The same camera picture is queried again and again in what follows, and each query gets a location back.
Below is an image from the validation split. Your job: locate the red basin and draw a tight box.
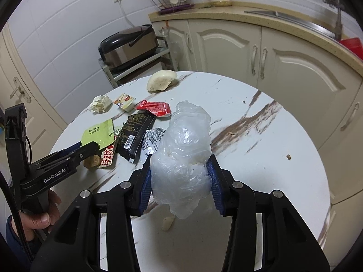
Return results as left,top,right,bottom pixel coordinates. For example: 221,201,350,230
339,37,363,60

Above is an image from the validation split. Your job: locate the rice cooker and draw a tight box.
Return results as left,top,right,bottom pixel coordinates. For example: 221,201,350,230
98,24,159,70

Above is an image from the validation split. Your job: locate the person's left hand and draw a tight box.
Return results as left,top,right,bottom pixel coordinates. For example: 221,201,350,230
20,190,61,230

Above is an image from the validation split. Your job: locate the red snack wrapper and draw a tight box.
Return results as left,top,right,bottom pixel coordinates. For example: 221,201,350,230
135,100,171,117

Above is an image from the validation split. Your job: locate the steel sink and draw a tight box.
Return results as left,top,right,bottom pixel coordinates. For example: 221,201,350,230
244,10,341,39

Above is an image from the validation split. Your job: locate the brown food lump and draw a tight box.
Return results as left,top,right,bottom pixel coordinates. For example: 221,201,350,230
83,155,102,170

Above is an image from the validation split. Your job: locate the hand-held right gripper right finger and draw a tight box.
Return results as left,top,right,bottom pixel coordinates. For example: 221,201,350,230
206,154,331,272

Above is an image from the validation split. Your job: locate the thin clear plastic bag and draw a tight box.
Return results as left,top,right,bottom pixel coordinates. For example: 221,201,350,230
161,27,182,73

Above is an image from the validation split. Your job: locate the black snack wrapper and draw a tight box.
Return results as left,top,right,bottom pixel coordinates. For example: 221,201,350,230
114,113,155,164

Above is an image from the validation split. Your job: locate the black cable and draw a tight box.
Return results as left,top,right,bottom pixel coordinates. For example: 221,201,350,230
0,136,34,261

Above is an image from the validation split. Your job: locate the grey shelf rack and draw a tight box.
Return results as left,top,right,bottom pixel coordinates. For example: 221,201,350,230
99,45,179,89

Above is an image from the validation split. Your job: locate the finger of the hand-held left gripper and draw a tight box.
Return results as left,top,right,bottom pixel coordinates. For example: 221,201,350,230
30,142,101,174
42,142,83,162

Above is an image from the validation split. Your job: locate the green packet checkered edge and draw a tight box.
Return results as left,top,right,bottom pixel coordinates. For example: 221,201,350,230
81,119,117,168

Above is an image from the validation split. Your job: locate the small sauce packet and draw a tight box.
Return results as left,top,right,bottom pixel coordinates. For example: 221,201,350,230
113,93,136,112

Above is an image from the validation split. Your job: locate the white food piece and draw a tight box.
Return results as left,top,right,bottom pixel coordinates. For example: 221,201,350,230
162,216,176,232

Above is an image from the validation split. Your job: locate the metal faucet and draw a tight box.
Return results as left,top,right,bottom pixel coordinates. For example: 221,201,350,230
322,0,345,41

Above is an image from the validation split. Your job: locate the metal door handle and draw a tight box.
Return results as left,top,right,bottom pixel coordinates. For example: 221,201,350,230
10,77,32,104

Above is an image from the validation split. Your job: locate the cream door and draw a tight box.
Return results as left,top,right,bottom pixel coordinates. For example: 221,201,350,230
0,30,69,148

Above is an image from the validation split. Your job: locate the beige countertop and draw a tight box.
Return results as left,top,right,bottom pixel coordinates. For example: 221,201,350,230
149,5,363,75

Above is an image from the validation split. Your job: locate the white power cable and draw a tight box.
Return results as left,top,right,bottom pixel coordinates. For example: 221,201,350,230
118,0,137,29

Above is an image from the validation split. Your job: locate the steamed bun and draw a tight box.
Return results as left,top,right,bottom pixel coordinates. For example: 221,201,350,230
147,70,178,92

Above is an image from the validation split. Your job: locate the paper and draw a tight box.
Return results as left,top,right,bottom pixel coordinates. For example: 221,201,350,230
90,94,112,113

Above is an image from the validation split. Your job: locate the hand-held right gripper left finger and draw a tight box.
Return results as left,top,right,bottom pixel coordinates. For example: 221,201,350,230
30,159,152,272

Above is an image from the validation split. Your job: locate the grey white snack packet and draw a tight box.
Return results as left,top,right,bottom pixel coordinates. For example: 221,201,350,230
141,127,168,158

